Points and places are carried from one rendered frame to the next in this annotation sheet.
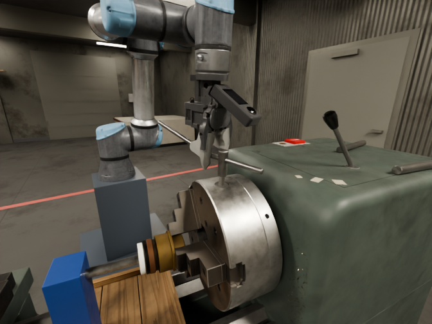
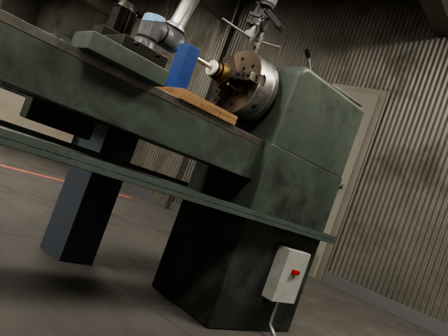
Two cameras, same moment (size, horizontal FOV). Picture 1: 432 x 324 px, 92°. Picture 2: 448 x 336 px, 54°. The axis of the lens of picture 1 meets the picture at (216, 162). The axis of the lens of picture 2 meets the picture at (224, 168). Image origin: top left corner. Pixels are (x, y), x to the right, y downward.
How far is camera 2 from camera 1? 177 cm
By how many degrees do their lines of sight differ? 26
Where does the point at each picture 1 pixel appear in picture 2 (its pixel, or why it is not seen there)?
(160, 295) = not seen: hidden behind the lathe
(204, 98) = (260, 13)
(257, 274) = (268, 87)
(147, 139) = (175, 40)
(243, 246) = (267, 71)
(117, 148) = (157, 33)
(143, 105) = (185, 14)
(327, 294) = (293, 109)
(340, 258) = (301, 93)
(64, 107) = not seen: outside the picture
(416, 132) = (372, 193)
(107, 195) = not seen: hidden behind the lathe
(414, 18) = (384, 81)
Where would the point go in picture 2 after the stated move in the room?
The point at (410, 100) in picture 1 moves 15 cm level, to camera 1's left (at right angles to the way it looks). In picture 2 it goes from (371, 158) to (360, 153)
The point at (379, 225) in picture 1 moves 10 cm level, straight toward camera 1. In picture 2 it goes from (318, 93) to (314, 86)
